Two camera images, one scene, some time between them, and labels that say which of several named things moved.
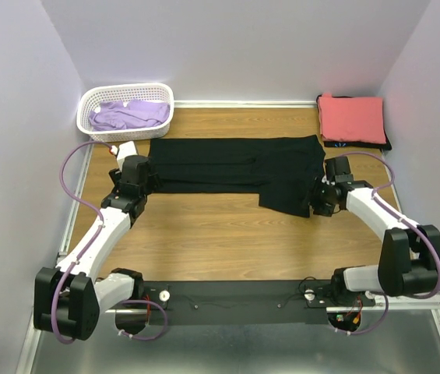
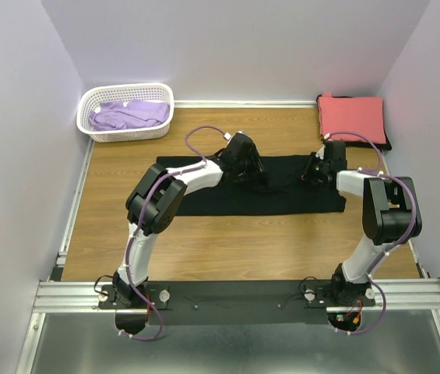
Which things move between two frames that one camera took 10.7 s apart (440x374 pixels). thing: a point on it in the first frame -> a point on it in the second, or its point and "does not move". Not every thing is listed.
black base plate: x=241 y=302 does not move
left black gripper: x=117 y=176 -> x=257 y=167
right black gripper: x=320 y=209 -> x=306 y=174
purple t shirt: x=117 y=116 does not move
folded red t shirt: x=359 y=119 does not move
